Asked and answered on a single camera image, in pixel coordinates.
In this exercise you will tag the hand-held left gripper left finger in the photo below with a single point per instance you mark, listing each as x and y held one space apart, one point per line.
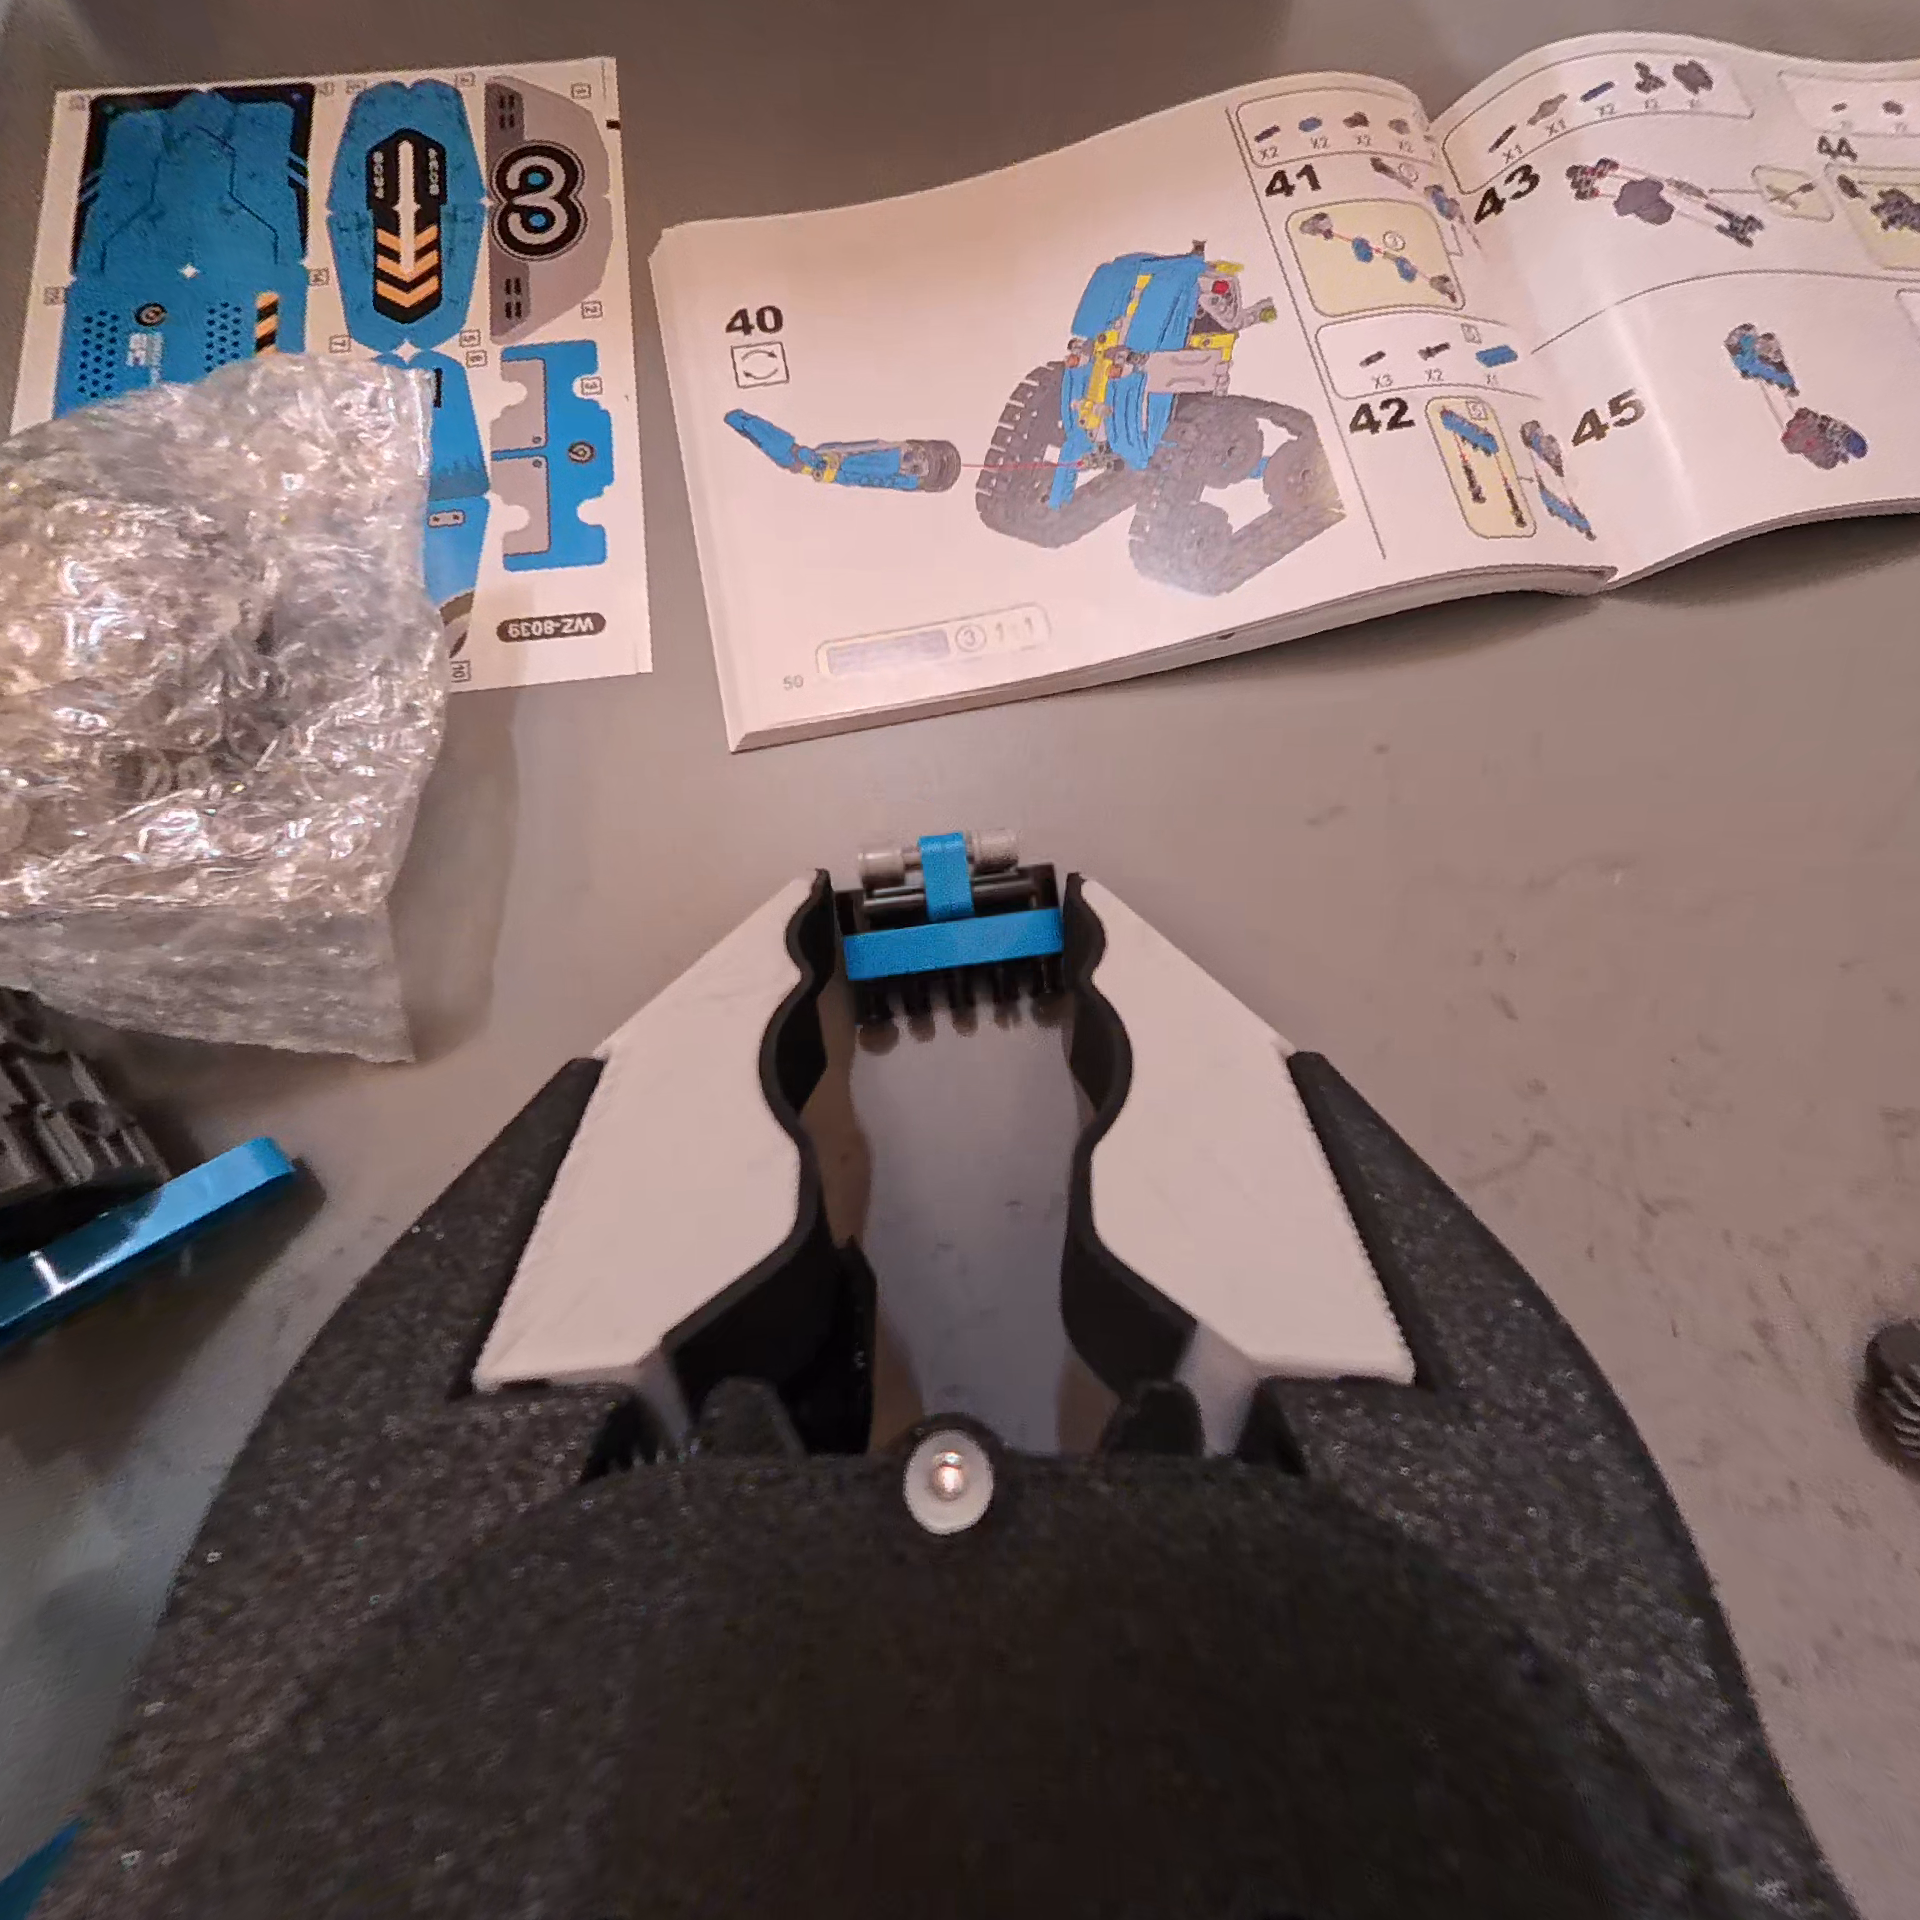
645 1172

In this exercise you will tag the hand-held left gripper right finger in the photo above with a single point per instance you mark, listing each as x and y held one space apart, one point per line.
1231 1172

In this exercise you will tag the blue black brick assembly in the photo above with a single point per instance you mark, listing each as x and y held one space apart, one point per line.
944 931

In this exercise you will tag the grey desk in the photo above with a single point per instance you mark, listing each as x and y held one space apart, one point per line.
1501 931

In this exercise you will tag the blue tracked toy robot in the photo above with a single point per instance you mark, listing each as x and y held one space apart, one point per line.
76 1110

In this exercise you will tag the bubble wrap bag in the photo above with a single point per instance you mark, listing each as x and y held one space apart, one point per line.
195 675

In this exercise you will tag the grey ribbed brick part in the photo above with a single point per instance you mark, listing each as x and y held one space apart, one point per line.
1897 1396

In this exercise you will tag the open instruction booklet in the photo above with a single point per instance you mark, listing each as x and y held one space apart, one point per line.
901 494

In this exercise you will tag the blue sticker sheet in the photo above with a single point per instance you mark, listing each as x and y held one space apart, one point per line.
557 224

